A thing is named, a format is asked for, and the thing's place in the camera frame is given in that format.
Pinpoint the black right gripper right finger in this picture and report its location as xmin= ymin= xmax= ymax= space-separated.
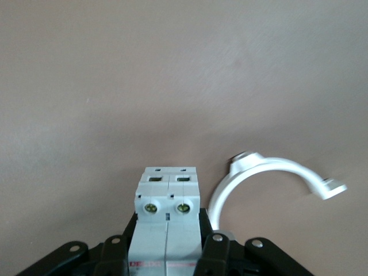
xmin=194 ymin=208 xmax=231 ymax=276

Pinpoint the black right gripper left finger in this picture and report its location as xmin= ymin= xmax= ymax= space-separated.
xmin=93 ymin=213 xmax=139 ymax=276

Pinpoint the white circuit breaker red lever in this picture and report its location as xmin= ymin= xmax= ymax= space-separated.
xmin=128 ymin=166 xmax=205 ymax=276

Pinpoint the white curved pipe clamp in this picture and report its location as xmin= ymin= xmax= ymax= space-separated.
xmin=207 ymin=151 xmax=348 ymax=231

